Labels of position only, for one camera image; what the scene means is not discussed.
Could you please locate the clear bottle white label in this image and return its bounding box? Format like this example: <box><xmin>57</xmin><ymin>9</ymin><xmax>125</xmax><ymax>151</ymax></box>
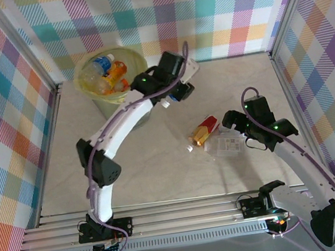
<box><xmin>202</xmin><ymin>130</ymin><xmax>245</xmax><ymax>162</ymax></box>

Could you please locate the translucent green waste bin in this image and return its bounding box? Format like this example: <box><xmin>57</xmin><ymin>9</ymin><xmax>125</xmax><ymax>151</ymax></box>
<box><xmin>69</xmin><ymin>42</ymin><xmax>158</xmax><ymax>138</ymax></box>

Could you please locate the yellow plastic bin liner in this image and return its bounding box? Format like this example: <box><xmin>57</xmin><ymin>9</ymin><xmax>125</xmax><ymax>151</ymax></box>
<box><xmin>69</xmin><ymin>41</ymin><xmax>155</xmax><ymax>112</ymax></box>

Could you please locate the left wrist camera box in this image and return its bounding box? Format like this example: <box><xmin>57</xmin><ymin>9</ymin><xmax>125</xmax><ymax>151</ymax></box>
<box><xmin>177</xmin><ymin>57</ymin><xmax>203</xmax><ymax>84</ymax></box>

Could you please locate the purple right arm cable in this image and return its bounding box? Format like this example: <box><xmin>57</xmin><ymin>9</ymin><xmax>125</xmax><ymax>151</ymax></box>
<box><xmin>239</xmin><ymin>75</ymin><xmax>335</xmax><ymax>251</ymax></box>

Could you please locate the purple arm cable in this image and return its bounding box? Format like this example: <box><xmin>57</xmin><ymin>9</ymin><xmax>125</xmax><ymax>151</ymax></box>
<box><xmin>67</xmin><ymin>40</ymin><xmax>218</xmax><ymax>251</ymax></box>
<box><xmin>239</xmin><ymin>75</ymin><xmax>335</xmax><ymax>251</ymax></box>

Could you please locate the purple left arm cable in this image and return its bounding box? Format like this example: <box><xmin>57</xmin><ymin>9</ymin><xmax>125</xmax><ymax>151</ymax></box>
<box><xmin>67</xmin><ymin>40</ymin><xmax>218</xmax><ymax>251</ymax></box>

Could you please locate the aluminium frame side rail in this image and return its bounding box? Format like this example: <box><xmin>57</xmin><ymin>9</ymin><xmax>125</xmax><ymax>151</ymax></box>
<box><xmin>268</xmin><ymin>43</ymin><xmax>335</xmax><ymax>192</ymax></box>
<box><xmin>17</xmin><ymin>82</ymin><xmax>82</xmax><ymax>228</ymax></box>

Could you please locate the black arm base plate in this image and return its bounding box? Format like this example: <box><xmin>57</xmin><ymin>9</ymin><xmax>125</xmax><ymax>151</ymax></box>
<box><xmin>239</xmin><ymin>191</ymin><xmax>299</xmax><ymax>220</ymax></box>
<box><xmin>77</xmin><ymin>216</ymin><xmax>135</xmax><ymax>245</ymax></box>

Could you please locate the aluminium mounting rail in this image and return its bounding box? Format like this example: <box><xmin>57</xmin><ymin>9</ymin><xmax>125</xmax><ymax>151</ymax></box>
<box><xmin>15</xmin><ymin>175</ymin><xmax>335</xmax><ymax>251</ymax></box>

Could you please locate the aluminium frame post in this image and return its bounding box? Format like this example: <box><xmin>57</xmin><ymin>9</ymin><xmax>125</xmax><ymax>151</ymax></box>
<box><xmin>261</xmin><ymin>0</ymin><xmax>330</xmax><ymax>59</ymax></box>
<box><xmin>0</xmin><ymin>0</ymin><xmax>65</xmax><ymax>104</ymax></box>

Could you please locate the slotted metal cable duct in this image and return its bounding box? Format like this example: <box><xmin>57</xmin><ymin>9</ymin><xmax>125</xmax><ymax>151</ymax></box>
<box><xmin>68</xmin><ymin>223</ymin><xmax>271</xmax><ymax>251</ymax></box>

